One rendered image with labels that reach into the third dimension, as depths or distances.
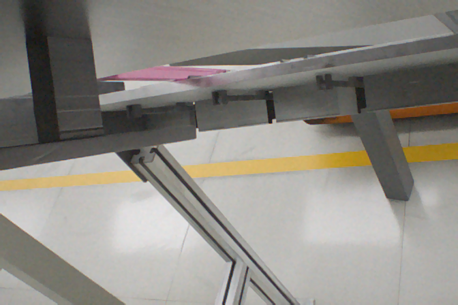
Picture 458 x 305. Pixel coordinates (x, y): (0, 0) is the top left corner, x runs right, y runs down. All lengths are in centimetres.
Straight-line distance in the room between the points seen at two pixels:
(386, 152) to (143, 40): 103
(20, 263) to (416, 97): 69
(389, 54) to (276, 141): 121
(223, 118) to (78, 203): 128
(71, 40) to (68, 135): 3
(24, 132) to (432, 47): 41
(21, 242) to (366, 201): 82
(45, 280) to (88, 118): 85
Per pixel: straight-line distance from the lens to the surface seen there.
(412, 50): 42
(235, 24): 19
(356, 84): 60
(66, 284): 106
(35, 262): 100
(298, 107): 64
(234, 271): 102
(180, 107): 68
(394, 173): 127
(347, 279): 130
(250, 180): 156
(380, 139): 118
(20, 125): 60
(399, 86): 61
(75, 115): 18
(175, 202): 88
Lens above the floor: 113
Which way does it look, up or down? 43 degrees down
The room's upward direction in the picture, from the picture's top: 36 degrees counter-clockwise
